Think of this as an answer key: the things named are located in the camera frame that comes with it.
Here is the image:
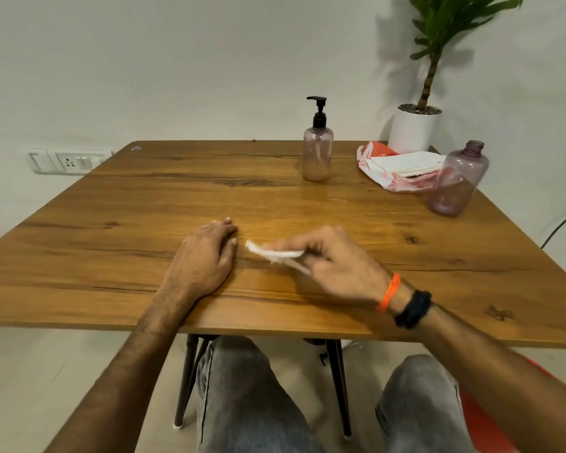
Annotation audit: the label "person's right hand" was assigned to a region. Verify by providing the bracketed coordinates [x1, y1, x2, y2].
[265, 225, 399, 308]

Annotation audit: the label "person's left hand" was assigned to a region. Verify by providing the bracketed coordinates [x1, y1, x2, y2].
[162, 217, 240, 303]

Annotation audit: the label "white tissue sheet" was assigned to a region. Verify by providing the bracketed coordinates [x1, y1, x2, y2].
[243, 239, 313, 277]

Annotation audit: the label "pink bottle with liquid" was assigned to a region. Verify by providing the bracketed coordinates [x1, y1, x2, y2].
[301, 126, 335, 182]

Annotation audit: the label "pink plastic bottle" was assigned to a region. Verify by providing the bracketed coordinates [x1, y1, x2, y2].
[426, 140, 491, 218]

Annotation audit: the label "person's left forearm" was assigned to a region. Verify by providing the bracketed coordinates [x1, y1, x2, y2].
[42, 287, 194, 453]

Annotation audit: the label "person's right forearm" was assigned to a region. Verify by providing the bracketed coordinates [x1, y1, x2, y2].
[417, 306, 566, 453]

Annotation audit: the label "orange thread wristband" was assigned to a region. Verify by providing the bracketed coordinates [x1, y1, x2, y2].
[376, 272, 402, 315]

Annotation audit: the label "black braided wristband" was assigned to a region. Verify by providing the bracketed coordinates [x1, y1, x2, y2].
[394, 289, 433, 330]

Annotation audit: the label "orange white plastic tissue pack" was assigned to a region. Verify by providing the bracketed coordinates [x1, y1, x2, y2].
[356, 140, 448, 194]

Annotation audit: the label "stack of white tissues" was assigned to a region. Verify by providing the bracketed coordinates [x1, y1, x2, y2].
[368, 150, 448, 179]

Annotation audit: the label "grey trousers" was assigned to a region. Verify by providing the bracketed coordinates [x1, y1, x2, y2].
[194, 335, 476, 453]

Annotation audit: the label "white plant pot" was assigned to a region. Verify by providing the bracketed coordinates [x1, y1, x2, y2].
[387, 103, 444, 155]

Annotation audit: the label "red plastic bin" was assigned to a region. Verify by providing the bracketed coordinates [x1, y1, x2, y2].
[459, 355, 553, 453]

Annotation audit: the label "green potted plant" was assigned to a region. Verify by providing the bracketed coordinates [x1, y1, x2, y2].
[407, 0, 528, 111]

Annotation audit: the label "white wall socket plate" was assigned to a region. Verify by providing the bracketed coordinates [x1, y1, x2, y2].
[26, 147, 114, 176]

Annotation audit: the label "black cable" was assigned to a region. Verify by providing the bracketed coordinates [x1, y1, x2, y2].
[540, 203, 566, 250]

